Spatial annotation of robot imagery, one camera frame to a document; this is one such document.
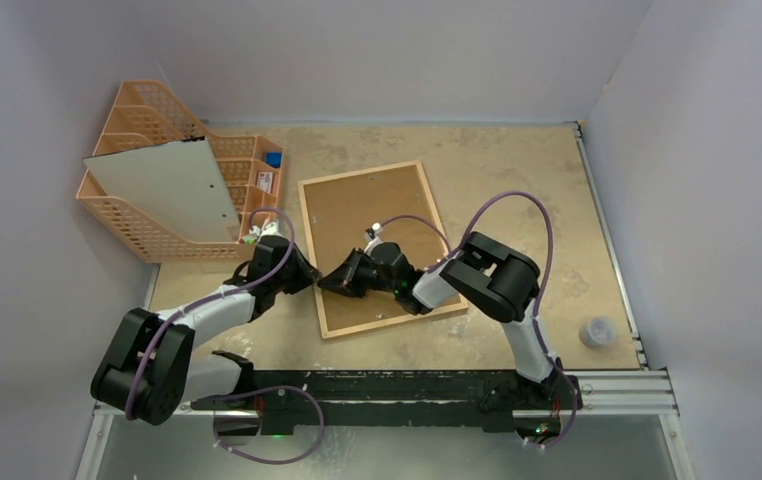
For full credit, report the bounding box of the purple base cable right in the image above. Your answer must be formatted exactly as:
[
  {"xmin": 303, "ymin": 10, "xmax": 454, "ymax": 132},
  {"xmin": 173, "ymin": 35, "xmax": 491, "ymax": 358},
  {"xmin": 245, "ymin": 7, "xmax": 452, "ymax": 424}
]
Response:
[{"xmin": 520, "ymin": 390, "xmax": 584, "ymax": 452}]

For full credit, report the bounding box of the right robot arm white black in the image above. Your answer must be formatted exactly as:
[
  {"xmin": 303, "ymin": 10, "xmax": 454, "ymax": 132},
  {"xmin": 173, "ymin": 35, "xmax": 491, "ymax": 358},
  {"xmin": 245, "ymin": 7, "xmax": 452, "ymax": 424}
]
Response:
[{"xmin": 318, "ymin": 232, "xmax": 579, "ymax": 407}]

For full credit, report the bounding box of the wooden picture frame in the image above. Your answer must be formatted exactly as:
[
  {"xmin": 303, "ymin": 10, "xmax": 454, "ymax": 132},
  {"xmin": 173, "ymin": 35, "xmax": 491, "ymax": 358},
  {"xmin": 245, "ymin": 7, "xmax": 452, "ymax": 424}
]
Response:
[{"xmin": 298, "ymin": 160, "xmax": 470, "ymax": 340}]

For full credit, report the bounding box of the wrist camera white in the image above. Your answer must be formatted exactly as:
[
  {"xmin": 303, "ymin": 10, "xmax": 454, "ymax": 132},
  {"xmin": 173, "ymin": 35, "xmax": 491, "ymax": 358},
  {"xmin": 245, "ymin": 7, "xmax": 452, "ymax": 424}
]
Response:
[
  {"xmin": 364, "ymin": 223, "xmax": 383, "ymax": 256},
  {"xmin": 249, "ymin": 220, "xmax": 284, "ymax": 241}
]

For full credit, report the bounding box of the orange plastic file organizer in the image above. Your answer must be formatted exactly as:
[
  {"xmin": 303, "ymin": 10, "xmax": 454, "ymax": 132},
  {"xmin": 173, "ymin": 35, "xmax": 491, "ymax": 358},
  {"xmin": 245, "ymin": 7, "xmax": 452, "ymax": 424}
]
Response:
[{"xmin": 76, "ymin": 80, "xmax": 285, "ymax": 263}]

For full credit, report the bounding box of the blue small item in organizer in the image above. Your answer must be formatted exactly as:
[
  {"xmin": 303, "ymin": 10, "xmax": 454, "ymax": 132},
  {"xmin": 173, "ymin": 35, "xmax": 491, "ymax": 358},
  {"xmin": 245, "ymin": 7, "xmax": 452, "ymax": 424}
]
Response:
[{"xmin": 264, "ymin": 151, "xmax": 283, "ymax": 168}]

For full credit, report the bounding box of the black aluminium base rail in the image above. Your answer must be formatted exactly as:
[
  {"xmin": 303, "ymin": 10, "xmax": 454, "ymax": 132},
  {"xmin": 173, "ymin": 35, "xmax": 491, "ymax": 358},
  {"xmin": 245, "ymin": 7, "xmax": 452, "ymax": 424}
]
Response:
[{"xmin": 92, "ymin": 367, "xmax": 680, "ymax": 435}]

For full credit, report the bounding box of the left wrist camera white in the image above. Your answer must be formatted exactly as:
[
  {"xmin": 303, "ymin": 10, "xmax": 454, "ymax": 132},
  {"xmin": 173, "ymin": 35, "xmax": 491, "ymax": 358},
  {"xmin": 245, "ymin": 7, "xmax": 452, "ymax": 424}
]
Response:
[{"xmin": 249, "ymin": 220, "xmax": 284, "ymax": 241}]

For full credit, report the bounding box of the small clear plastic cup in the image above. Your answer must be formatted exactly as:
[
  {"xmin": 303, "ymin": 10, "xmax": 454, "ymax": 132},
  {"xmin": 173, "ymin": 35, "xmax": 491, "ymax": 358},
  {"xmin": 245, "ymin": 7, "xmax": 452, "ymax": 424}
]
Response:
[{"xmin": 578, "ymin": 316, "xmax": 619, "ymax": 349}]

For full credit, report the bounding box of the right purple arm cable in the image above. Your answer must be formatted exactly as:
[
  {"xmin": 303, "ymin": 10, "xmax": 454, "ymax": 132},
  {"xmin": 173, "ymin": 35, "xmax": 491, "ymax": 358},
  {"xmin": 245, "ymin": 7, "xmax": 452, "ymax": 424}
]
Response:
[{"xmin": 374, "ymin": 192, "xmax": 581, "ymax": 412}]

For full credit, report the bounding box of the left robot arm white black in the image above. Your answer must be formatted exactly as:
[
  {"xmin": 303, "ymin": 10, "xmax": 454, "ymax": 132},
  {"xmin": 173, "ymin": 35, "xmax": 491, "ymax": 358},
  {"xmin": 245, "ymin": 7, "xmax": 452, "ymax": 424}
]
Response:
[{"xmin": 90, "ymin": 235, "xmax": 321, "ymax": 425}]

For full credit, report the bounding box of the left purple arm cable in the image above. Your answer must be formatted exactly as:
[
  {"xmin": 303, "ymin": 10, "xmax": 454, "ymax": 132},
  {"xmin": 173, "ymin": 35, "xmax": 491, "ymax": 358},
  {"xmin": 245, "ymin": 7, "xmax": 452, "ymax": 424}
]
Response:
[{"xmin": 123, "ymin": 207, "xmax": 297, "ymax": 422}]

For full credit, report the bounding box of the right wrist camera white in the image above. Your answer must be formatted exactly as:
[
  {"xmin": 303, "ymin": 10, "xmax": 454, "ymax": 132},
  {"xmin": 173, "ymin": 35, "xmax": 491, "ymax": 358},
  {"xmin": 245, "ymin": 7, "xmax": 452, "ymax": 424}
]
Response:
[{"xmin": 364, "ymin": 223, "xmax": 383, "ymax": 256}]

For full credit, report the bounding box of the white board in organizer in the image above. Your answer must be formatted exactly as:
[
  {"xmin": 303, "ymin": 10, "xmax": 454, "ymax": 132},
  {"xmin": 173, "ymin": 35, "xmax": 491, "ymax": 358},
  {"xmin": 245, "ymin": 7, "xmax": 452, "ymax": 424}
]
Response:
[{"xmin": 83, "ymin": 137, "xmax": 241, "ymax": 243}]

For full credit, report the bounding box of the red white small box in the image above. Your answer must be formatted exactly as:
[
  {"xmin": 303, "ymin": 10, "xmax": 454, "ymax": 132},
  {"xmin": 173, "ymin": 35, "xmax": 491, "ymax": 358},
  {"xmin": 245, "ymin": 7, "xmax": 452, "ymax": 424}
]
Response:
[{"xmin": 255, "ymin": 171, "xmax": 275, "ymax": 193}]

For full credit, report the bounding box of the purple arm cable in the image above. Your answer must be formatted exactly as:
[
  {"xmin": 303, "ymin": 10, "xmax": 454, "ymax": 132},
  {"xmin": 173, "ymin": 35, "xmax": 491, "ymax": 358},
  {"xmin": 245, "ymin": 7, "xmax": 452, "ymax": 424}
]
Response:
[
  {"xmin": 374, "ymin": 192, "xmax": 581, "ymax": 412},
  {"xmin": 123, "ymin": 207, "xmax": 297, "ymax": 422}
]

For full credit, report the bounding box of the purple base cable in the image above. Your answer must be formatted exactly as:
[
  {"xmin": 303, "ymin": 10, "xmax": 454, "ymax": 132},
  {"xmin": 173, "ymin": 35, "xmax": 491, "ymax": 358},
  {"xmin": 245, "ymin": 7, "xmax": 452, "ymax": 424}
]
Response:
[
  {"xmin": 520, "ymin": 390, "xmax": 584, "ymax": 452},
  {"xmin": 212, "ymin": 386, "xmax": 327, "ymax": 466}
]

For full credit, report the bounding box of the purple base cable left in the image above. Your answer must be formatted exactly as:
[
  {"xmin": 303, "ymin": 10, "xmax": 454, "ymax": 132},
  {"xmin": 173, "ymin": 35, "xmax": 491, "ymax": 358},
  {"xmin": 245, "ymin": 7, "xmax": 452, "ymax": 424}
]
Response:
[{"xmin": 212, "ymin": 386, "xmax": 327, "ymax": 466}]

